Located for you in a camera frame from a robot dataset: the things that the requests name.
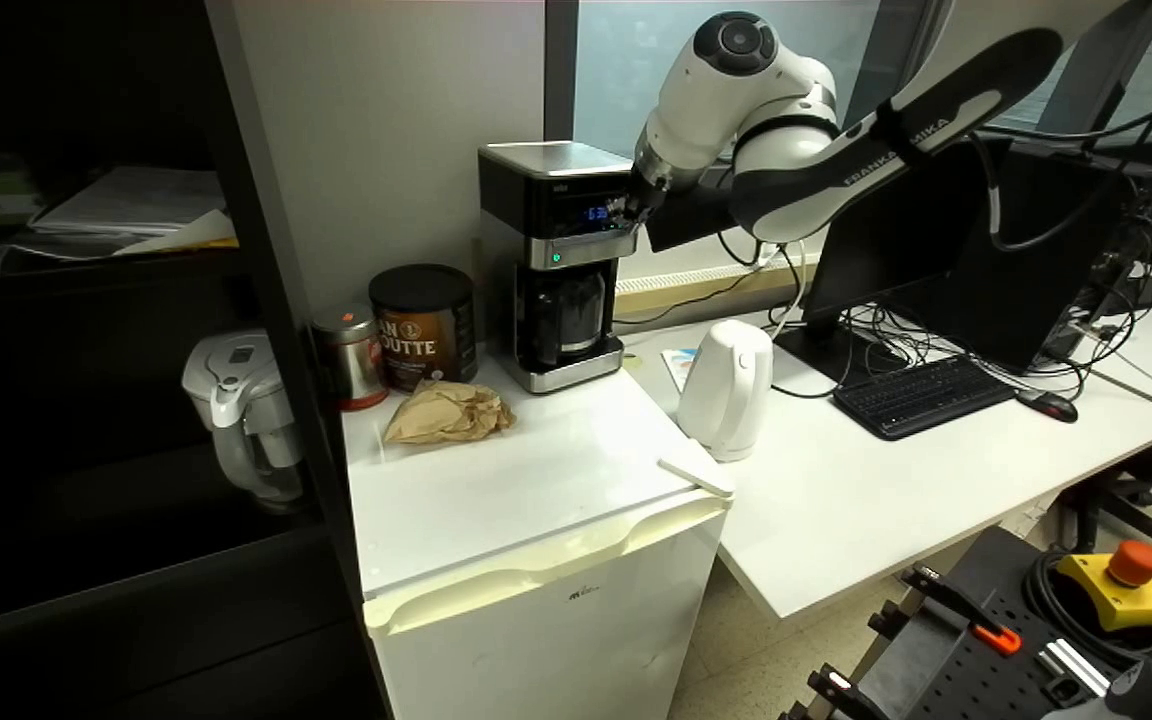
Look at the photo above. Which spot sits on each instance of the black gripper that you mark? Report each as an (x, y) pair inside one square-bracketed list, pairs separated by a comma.
[(690, 213)]

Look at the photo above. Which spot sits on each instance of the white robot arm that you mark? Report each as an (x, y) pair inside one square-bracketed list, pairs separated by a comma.
[(788, 123)]

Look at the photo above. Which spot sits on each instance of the black silver coffee maker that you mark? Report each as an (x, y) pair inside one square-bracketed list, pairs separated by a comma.
[(562, 265)]

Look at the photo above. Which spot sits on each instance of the dark coffee can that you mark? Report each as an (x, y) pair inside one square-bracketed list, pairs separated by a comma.
[(421, 325)]

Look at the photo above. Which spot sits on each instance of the yellow emergency stop button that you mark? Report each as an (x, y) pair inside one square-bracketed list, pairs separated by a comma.
[(1122, 584)]

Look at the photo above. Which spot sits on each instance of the white electric kettle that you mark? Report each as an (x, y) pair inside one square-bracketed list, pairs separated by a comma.
[(727, 393)]

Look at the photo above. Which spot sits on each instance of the brown paper bag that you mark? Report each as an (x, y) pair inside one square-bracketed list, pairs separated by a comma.
[(444, 416)]

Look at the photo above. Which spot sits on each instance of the small red can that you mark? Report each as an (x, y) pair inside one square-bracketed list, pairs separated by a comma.
[(363, 363)]

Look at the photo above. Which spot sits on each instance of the black computer monitor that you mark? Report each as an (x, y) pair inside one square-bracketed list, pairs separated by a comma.
[(961, 255)]

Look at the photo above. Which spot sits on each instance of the white mini fridge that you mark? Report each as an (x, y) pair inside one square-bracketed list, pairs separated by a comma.
[(520, 532)]

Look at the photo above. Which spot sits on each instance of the black keyboard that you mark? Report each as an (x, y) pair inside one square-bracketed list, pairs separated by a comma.
[(920, 396)]

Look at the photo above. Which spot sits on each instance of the white water filter pitcher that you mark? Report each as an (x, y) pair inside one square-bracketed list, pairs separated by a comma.
[(244, 407)]

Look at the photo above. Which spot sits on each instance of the black computer mouse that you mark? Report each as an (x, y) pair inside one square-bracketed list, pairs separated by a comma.
[(1051, 407)]

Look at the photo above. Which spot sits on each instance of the stack of papers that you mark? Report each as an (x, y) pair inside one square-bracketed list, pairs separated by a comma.
[(122, 213)]

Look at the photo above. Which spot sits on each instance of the orange black clamp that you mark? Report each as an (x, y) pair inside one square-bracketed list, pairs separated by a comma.
[(970, 616)]

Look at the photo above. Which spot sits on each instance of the black perforated cart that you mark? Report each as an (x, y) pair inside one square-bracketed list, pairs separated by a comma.
[(961, 673)]

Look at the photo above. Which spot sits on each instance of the black shelf unit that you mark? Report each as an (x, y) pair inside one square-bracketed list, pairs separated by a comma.
[(98, 467)]

